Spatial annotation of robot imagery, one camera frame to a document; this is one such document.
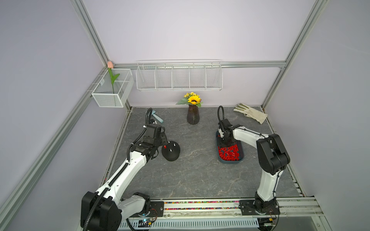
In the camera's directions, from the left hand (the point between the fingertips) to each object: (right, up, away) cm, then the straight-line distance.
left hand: (162, 136), depth 82 cm
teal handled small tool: (-11, +12, +30) cm, 34 cm away
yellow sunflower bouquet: (+16, +23, +9) cm, 30 cm away
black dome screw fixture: (+5, -9, +2) cm, 10 cm away
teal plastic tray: (+48, -12, +7) cm, 50 cm away
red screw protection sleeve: (+1, -6, +3) cm, 7 cm away
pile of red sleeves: (+41, -12, +10) cm, 44 cm away
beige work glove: (+70, +14, +33) cm, 78 cm away
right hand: (+37, -7, +16) cm, 41 cm away
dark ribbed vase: (+18, +12, +27) cm, 35 cm away
